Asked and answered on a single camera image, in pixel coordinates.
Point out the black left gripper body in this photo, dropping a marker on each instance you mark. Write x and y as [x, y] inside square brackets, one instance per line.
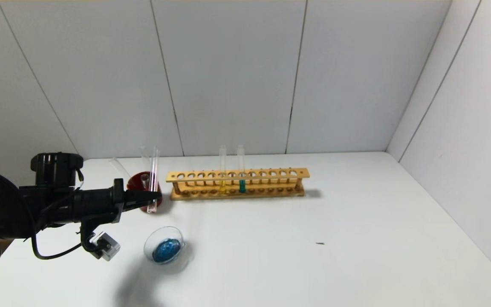
[119, 197]

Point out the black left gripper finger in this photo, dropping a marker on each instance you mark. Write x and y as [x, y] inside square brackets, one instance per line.
[137, 193]
[141, 201]

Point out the test tube with red pigment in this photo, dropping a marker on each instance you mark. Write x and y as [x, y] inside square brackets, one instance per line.
[155, 170]

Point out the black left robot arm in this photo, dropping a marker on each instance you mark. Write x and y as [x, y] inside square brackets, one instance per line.
[53, 170]

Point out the empty clear test tube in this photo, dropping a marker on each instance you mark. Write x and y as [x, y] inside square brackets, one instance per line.
[145, 160]
[119, 168]

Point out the test tube with yellow pigment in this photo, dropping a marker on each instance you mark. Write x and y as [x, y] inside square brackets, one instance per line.
[222, 186]

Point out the test tube with teal pigment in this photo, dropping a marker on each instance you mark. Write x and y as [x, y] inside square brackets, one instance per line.
[242, 186]

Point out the wooden test tube rack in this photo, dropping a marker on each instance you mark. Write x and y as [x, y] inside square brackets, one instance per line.
[262, 175]

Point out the red cylindrical cup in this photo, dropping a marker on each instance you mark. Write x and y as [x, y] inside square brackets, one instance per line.
[137, 183]

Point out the clear glass dish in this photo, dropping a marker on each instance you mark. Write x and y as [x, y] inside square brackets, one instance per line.
[168, 249]

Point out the black and white wrist camera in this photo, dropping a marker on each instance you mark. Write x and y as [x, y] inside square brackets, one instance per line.
[105, 247]

